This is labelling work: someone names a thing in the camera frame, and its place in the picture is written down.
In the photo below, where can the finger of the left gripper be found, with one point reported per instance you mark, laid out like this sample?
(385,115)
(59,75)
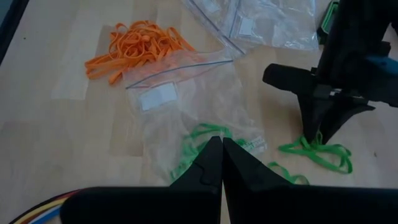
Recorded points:
(342,115)
(308,105)

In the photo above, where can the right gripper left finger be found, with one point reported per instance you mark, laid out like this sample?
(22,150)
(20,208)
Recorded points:
(155,205)

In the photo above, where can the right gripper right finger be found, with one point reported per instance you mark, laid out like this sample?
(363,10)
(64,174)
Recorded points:
(295,205)

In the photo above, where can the green rubber band pile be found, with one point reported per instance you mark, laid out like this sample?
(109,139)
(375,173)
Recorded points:
(314,152)

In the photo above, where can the blue zip ties bag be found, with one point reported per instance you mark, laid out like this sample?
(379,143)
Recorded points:
(202,102)

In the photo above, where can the orange rubber band pile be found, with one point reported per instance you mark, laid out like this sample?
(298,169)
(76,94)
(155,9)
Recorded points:
(136,46)

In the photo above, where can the green square collapsible container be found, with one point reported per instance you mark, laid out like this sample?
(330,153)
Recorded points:
(326,25)

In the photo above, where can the clear plastic bag pile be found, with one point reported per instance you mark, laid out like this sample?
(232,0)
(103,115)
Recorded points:
(270,21)

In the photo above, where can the coloured tube bundle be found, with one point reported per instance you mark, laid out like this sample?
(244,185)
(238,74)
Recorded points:
(46,210)

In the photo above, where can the black aluminium table frame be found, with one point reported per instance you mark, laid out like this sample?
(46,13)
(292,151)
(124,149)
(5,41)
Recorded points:
(9,25)

